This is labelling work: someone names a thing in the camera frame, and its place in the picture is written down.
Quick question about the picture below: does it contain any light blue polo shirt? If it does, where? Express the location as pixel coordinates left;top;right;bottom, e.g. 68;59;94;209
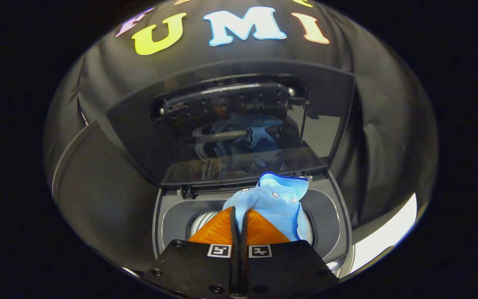
222;172;310;242

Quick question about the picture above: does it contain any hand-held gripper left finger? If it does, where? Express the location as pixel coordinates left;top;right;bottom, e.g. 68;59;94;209
139;206;240;299

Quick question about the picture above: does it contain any dark washing machine lid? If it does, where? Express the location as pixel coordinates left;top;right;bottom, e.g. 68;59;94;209
105;58;356;188

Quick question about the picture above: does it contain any white flat board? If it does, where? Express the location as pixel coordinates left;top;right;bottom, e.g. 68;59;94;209
349;193;417;275

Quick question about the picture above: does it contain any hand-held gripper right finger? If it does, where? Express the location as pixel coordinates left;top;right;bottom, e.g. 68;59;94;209
240;208;340;299

